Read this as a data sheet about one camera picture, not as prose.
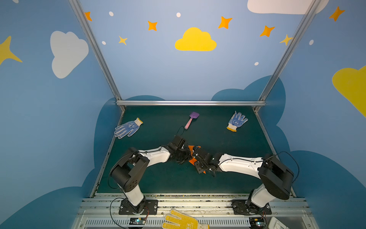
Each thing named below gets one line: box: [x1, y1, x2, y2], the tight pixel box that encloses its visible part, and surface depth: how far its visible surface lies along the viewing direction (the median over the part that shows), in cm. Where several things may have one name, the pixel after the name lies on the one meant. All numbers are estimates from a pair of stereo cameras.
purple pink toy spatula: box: [184, 111, 200, 130], surface depth 114 cm
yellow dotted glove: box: [161, 208, 210, 229], surface depth 71 cm
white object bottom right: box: [267, 216, 291, 229], surface depth 70 cm
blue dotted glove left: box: [113, 117, 144, 139], surface depth 110 cm
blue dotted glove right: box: [226, 110, 249, 133], surface depth 114 cm
